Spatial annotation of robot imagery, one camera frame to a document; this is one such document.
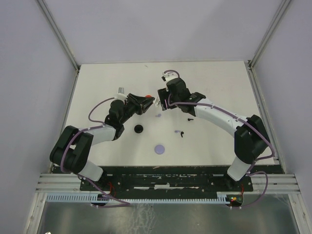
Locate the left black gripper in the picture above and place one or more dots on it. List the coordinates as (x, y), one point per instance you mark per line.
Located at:
(135, 100)

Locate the controller board with leds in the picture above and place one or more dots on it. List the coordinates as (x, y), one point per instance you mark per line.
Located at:
(236, 200)

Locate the left aluminium frame post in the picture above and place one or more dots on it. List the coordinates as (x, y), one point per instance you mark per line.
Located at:
(57, 32)

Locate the white charging case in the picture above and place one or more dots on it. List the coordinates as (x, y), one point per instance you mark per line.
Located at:
(157, 102)

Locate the aluminium front rail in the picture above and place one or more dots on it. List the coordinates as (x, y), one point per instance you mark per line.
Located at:
(65, 183)

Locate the purple charging case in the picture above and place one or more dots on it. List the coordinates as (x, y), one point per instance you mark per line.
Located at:
(159, 149)

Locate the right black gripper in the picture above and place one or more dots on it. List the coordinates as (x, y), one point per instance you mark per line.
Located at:
(163, 93)

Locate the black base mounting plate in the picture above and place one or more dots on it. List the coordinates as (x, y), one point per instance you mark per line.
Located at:
(170, 182)

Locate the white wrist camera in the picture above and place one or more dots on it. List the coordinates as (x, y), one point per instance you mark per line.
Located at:
(120, 94)
(169, 76)

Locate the right aluminium frame post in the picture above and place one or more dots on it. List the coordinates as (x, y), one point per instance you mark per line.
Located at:
(273, 26)

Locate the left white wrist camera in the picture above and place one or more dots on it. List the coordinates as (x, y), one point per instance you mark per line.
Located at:
(120, 94)

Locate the black charging case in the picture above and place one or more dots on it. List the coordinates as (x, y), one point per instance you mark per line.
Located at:
(138, 129)

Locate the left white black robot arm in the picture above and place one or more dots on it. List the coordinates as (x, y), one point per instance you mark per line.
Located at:
(72, 149)

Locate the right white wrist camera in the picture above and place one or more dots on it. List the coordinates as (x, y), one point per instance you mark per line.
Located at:
(169, 76)

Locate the aluminium frame post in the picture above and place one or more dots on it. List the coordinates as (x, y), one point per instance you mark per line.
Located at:
(273, 26)
(57, 32)

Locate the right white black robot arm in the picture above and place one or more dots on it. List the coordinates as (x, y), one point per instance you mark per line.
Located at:
(249, 133)

